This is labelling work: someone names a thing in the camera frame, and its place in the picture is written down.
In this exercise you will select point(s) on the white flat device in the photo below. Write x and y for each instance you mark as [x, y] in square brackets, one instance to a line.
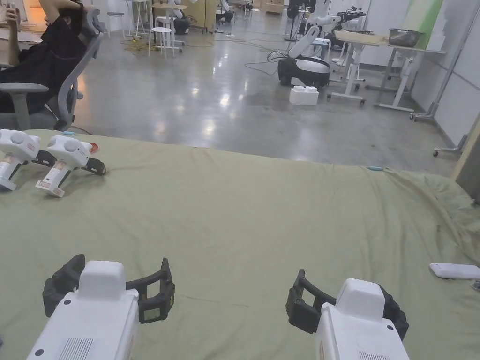
[453, 270]

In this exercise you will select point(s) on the spare white hand-held gripper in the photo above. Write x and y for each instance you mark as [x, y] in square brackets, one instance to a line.
[65, 153]
[15, 150]

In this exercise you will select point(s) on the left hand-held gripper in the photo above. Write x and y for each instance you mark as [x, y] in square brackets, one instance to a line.
[93, 322]

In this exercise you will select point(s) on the bed with pale green sheet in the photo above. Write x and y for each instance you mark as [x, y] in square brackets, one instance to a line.
[240, 225]

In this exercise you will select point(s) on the small black object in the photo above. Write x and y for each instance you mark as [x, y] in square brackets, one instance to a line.
[476, 285]

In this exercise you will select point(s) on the small red round object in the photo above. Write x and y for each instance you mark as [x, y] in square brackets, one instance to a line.
[94, 147]

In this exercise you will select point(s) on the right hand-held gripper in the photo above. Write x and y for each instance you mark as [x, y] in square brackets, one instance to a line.
[356, 330]

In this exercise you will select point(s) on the wooden desk with metal bowl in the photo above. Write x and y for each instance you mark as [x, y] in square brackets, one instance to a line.
[375, 39]

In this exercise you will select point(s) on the white foam box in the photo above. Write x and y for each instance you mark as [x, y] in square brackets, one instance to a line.
[303, 95]

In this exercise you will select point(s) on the black standing fan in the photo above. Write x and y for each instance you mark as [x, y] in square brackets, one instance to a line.
[291, 18]

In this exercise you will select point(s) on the white and black wheeled robot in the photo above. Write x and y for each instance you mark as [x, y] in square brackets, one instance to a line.
[307, 65]
[176, 22]

